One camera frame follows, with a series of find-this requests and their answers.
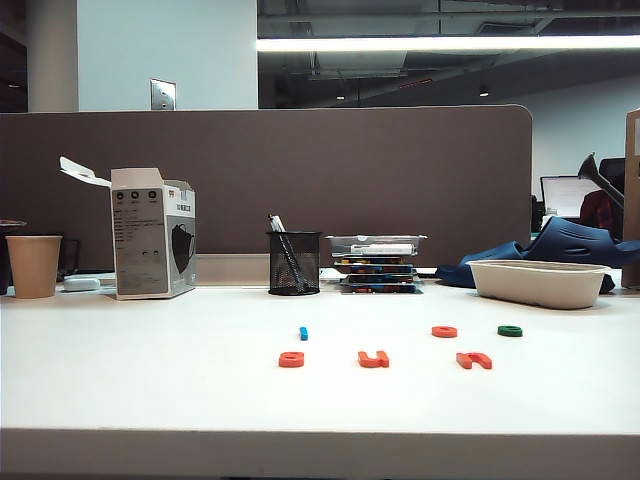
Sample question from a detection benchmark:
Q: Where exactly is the black office chair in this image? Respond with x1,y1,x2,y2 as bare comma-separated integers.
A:
598,157,626,194

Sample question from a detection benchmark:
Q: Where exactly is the white ceiling light strip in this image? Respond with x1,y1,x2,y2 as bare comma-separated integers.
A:
256,34,640,53

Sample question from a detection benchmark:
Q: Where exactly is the small white device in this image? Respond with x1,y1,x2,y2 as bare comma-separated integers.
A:
62,276,103,292

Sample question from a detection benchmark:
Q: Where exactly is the orange letter u magnet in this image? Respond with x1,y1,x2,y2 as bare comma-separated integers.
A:
357,350,390,370

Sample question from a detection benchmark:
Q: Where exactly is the metal wall switch plate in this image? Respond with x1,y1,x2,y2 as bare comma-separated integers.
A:
149,78,177,111

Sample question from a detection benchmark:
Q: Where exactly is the black funnel-shaped object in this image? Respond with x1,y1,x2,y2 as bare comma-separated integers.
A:
578,152,626,209

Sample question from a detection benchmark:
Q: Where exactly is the brown desk partition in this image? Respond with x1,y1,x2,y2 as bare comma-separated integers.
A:
0,103,534,287

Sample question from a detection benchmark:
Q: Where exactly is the red garment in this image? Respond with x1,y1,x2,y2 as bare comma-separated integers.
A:
579,189,625,234

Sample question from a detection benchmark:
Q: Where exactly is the orange letter n magnet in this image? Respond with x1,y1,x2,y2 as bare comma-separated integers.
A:
455,351,494,371

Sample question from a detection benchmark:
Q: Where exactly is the computer monitor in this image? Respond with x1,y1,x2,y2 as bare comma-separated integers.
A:
539,174,601,219

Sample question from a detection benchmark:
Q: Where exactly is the black white pen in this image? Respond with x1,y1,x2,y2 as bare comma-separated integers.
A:
268,213,309,291

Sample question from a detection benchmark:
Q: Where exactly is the black mesh pen holder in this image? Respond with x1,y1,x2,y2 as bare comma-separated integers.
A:
265,230,322,297

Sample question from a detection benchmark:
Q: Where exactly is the white grey face mask box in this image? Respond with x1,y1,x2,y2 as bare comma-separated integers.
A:
58,156,197,301

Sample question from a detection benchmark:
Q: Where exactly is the beige pulp tray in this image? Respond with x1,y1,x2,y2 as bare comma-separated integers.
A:
467,258,612,310

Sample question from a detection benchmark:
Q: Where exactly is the blue cloth bundle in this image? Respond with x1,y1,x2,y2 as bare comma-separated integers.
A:
522,215,640,294

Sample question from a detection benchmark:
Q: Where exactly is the brown cardboard box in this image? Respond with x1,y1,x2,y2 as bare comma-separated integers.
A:
621,107,640,290

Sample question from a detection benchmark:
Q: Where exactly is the brown paper cup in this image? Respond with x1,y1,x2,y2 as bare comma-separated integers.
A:
5,234,63,300

